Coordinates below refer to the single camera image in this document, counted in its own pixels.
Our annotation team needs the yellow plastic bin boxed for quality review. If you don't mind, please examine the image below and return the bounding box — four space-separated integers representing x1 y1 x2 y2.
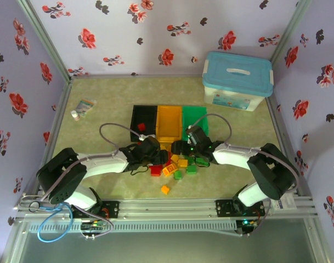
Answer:
155 105 183 145

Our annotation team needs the green plastic bin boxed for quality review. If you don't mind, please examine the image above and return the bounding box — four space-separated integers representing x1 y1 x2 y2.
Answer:
182 106 210 142

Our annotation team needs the black plastic bin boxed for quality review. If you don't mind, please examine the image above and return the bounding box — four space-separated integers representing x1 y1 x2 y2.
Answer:
130 105 158 143

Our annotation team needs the small printed packet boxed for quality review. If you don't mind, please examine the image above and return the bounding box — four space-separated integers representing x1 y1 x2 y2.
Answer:
74 99 98 118

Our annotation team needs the blue lidded storage box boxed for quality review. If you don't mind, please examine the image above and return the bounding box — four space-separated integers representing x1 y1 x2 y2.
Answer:
202 51 274 112

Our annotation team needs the left controller board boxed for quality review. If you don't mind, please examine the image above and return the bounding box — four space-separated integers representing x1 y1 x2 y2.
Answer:
81 221 107 231

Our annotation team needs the controller board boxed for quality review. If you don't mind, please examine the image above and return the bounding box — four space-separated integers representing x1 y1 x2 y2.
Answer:
237 218 258 235
81 221 107 231

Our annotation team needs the right controller board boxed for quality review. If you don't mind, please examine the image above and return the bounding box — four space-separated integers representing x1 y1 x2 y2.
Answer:
237 218 258 235

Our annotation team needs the white label tag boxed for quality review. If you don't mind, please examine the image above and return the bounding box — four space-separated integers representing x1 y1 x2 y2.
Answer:
276 196 296 211

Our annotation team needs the grey right arm cable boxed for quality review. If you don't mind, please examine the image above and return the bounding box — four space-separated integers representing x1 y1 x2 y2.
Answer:
190 113 301 236

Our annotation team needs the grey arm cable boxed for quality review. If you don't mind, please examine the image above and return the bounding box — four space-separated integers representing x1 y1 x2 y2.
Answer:
190 113 301 236
40 122 145 205

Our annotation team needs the grey left arm cable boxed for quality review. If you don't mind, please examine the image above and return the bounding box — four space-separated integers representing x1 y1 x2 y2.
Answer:
40 122 145 205

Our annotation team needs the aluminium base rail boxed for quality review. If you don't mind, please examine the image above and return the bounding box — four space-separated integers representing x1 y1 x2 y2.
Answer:
14 196 320 220

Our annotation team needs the grey slotted cable duct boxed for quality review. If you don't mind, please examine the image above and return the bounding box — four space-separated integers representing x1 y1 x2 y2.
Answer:
28 220 237 233

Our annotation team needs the aluminium side rail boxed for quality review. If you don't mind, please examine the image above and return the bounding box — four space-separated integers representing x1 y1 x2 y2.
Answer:
267 95 313 198
18 79 73 203

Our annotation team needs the blue cable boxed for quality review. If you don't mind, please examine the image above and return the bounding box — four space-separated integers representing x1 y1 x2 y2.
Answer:
36 204 74 244

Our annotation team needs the aluminium frame post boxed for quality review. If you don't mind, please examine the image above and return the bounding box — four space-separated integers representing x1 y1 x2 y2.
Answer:
17 0 73 82
269 0 313 65

